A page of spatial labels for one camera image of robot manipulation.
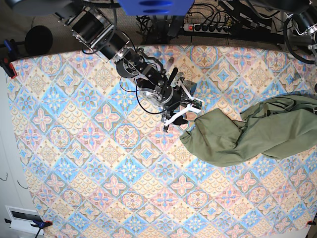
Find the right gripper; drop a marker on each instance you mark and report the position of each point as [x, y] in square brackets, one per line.
[177, 101]

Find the green t-shirt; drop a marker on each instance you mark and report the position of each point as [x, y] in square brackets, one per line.
[277, 128]

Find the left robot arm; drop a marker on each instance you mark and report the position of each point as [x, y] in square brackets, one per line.
[305, 23]

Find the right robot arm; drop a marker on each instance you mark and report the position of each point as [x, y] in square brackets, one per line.
[93, 29]

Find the white power strip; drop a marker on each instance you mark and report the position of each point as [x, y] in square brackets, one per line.
[193, 27]

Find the patterned tablecloth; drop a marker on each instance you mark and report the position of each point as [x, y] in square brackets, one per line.
[97, 163]

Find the black round stool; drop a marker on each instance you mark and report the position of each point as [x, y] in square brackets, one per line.
[38, 41]

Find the red clamp bottom right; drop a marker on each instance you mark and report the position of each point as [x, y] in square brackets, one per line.
[311, 223]

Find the red black clamp left top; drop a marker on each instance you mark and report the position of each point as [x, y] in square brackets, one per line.
[8, 68]

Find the blue clamp top left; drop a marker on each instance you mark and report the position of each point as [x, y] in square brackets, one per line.
[11, 49]

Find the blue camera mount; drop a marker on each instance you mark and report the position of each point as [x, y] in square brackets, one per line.
[156, 7]

